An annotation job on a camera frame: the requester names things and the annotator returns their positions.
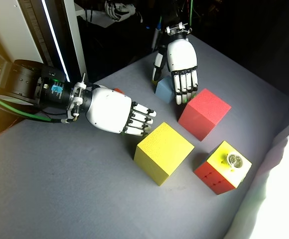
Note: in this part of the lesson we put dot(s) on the large yellow cube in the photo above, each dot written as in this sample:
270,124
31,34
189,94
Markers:
164,152

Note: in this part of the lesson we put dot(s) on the light blue cube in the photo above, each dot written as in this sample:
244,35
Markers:
164,90

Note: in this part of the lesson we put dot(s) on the spare white robot hand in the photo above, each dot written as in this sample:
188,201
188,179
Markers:
119,10

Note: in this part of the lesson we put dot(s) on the large red cube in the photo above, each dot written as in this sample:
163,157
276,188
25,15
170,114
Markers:
204,112

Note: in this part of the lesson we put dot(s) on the grey table cloth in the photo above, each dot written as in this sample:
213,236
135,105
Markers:
59,186

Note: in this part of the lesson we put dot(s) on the white paper sheet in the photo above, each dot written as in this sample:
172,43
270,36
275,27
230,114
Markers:
97,18

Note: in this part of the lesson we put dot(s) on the small orange block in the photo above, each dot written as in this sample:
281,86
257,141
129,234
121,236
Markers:
119,90

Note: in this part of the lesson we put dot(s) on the white stand column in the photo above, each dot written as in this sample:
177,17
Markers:
10,25

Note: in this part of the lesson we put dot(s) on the colourful puzzle cube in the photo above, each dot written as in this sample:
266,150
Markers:
216,179

